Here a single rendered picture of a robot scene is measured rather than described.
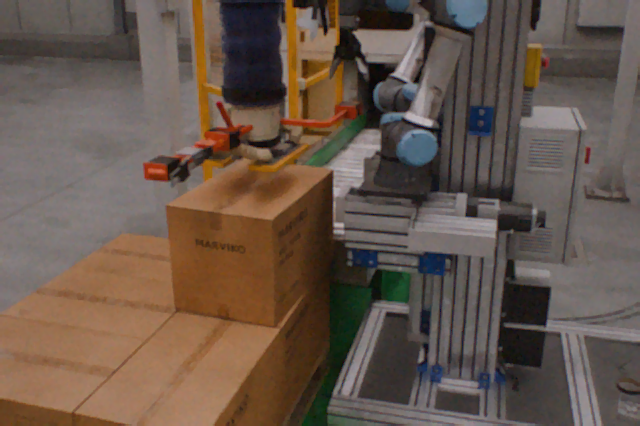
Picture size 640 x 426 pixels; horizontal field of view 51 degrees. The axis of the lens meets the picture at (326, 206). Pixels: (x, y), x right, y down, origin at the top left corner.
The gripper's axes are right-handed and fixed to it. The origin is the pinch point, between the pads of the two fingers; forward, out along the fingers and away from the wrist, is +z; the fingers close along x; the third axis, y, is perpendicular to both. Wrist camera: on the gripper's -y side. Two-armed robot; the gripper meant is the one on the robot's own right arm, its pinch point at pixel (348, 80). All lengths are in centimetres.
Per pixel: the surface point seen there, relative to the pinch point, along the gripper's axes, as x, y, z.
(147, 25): -134, -71, -10
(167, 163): -23, 93, 9
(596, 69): 132, -889, 122
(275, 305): -6, 61, 67
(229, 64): -31, 39, -10
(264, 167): -15, 47, 22
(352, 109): 2.9, 4.5, 10.0
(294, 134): -15.6, 18.1, 18.0
